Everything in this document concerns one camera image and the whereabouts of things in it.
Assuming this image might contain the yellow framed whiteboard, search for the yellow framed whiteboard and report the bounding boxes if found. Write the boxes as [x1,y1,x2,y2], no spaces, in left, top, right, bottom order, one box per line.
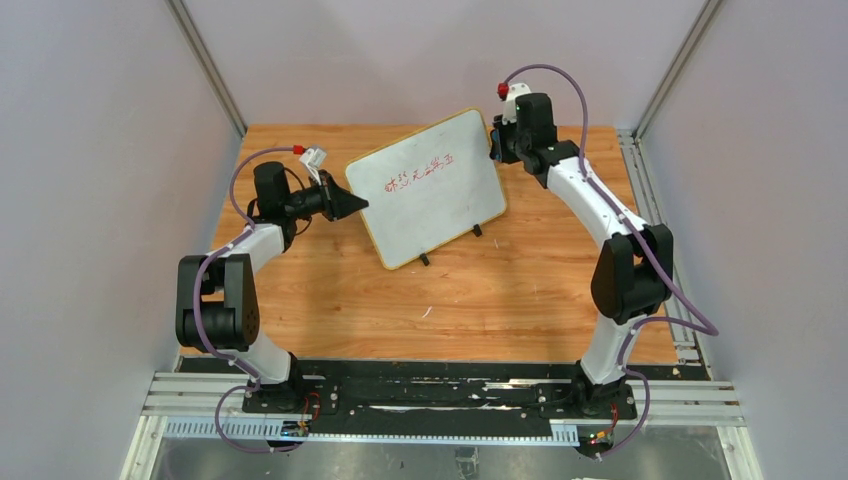
[345,108,507,270]

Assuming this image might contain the blue whiteboard eraser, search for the blue whiteboard eraser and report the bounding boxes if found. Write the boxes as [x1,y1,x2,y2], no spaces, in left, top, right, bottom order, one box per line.
[489,129,500,162]

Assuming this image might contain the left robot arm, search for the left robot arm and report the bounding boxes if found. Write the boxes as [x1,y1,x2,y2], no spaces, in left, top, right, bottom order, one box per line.
[175,162,369,400]

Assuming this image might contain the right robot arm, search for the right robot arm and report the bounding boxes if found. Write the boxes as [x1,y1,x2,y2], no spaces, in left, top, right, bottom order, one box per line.
[490,83,673,401]

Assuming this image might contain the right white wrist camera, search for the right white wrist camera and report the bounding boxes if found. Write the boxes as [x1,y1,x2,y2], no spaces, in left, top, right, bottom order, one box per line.
[497,82,532,125]

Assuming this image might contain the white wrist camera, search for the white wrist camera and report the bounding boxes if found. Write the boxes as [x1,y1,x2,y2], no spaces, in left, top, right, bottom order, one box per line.
[497,82,532,125]
[299,146,327,173]

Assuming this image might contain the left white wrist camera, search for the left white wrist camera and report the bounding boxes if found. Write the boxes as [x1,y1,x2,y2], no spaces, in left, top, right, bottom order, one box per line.
[299,146,327,173]

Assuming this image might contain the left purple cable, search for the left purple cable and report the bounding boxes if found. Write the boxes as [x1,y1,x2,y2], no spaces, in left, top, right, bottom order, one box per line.
[193,146,306,456]

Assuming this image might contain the purple cable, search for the purple cable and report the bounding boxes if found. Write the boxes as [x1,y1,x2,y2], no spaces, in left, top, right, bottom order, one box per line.
[193,146,306,456]
[504,63,720,458]

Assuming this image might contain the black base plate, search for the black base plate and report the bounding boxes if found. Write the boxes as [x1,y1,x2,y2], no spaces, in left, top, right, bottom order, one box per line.
[242,359,637,439]

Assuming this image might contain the left aluminium corner post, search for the left aluminium corner post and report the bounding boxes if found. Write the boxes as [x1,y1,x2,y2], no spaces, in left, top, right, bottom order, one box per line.
[165,0,248,138]

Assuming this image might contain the aluminium corner post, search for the aluminium corner post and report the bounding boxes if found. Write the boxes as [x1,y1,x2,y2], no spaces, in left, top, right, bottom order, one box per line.
[632,0,725,143]
[165,0,248,138]

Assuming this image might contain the right aluminium corner post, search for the right aluminium corner post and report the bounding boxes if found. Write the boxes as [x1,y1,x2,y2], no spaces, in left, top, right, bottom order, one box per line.
[632,0,725,143]

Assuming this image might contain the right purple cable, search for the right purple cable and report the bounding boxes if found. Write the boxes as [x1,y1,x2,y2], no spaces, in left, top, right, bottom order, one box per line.
[504,63,720,458]

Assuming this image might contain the aluminium front rail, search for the aluminium front rail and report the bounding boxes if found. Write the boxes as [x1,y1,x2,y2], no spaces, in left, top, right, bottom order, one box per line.
[142,373,745,446]

